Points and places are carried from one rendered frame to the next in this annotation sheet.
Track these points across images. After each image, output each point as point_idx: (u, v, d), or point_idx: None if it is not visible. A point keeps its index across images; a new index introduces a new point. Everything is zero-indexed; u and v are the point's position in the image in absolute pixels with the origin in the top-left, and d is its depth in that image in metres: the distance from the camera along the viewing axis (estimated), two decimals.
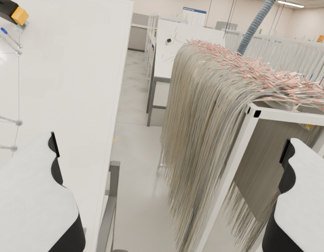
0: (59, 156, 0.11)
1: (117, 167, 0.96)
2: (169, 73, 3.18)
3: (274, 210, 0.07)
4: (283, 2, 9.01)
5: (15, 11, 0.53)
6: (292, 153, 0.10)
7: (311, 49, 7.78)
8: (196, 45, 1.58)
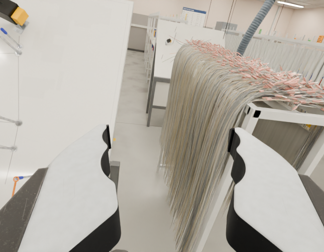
0: (110, 147, 0.12)
1: (117, 167, 0.96)
2: (169, 73, 3.18)
3: (232, 201, 0.07)
4: (282, 2, 9.02)
5: (15, 11, 0.53)
6: (238, 141, 0.11)
7: (310, 49, 7.78)
8: (196, 45, 1.59)
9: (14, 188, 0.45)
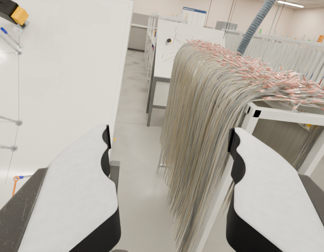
0: (110, 147, 0.12)
1: (117, 167, 0.96)
2: (169, 73, 3.18)
3: (232, 201, 0.07)
4: (283, 2, 9.01)
5: (15, 11, 0.53)
6: (238, 141, 0.11)
7: (311, 49, 7.78)
8: (196, 44, 1.58)
9: (14, 187, 0.45)
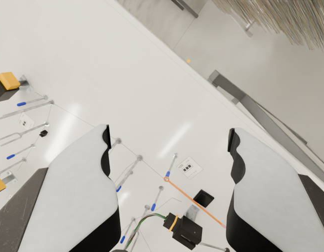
0: (110, 147, 0.12)
1: (219, 76, 0.79)
2: None
3: (232, 201, 0.07)
4: None
5: (2, 82, 0.46)
6: (238, 141, 0.11)
7: None
8: None
9: (173, 185, 0.41)
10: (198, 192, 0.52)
